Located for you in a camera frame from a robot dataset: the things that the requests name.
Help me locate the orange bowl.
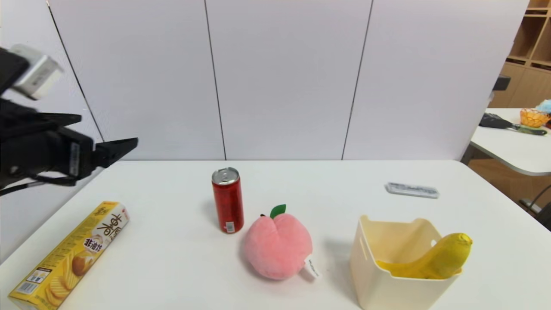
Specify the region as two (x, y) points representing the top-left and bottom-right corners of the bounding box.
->
(519, 108), (551, 129)

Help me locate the yellow banana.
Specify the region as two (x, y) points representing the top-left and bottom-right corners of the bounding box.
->
(376, 233), (473, 279)

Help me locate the cream white plastic box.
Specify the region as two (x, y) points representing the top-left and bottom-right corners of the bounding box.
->
(350, 215), (464, 310)

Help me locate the white side table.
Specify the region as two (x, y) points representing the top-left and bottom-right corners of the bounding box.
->
(461, 108), (551, 177)

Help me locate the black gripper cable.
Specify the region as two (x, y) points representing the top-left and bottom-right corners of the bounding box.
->
(0, 174), (79, 197)

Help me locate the red soda can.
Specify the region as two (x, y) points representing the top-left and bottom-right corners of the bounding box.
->
(211, 167), (245, 234)

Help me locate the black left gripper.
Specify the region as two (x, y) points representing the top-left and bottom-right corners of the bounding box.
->
(0, 126), (139, 187)

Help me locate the wooden shelf unit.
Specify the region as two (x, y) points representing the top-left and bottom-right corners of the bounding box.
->
(488, 0), (551, 109)

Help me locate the silver white wrist camera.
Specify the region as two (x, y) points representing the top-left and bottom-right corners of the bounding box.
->
(9, 43), (64, 101)

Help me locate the yellow potato chip carton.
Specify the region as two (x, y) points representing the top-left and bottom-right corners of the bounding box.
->
(9, 201), (130, 310)

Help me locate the pink plush peach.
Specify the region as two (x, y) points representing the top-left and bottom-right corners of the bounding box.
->
(244, 204), (321, 281)

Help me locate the black tool with green handle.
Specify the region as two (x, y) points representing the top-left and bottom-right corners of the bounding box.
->
(478, 113), (547, 136)

